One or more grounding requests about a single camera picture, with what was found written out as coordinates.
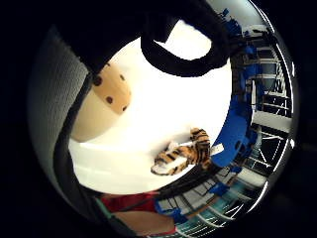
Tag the beige spotted plush toy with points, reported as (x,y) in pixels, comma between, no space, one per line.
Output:
(99,109)

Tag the blue chair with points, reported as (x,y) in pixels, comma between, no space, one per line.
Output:
(231,139)
(251,70)
(218,189)

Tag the striped tiger plush toy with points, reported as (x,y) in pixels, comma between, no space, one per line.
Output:
(188,153)

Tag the white table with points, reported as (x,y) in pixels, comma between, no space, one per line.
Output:
(272,121)

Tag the the person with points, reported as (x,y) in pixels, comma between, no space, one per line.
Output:
(132,202)

